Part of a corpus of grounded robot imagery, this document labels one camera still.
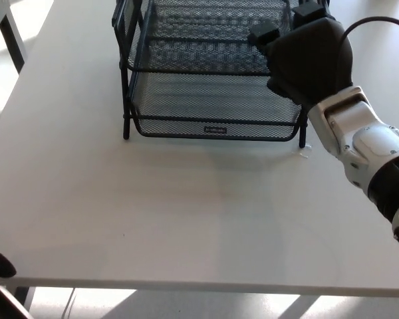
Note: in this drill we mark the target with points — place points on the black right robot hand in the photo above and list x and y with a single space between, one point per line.
309 60

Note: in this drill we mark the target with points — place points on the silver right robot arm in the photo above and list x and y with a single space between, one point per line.
369 143

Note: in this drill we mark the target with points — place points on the grey desk leg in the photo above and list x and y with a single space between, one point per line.
24 295

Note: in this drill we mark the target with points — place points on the dark red chair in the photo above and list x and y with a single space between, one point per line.
6 304

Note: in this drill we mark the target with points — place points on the clear tape piece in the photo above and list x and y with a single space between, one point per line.
303 153

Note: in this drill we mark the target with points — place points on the black mesh tray with label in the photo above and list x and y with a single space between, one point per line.
203 99

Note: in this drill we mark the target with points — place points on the small black mesh tray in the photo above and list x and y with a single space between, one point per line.
203 20

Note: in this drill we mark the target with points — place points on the black metal organizer frame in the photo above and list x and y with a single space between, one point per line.
126 129

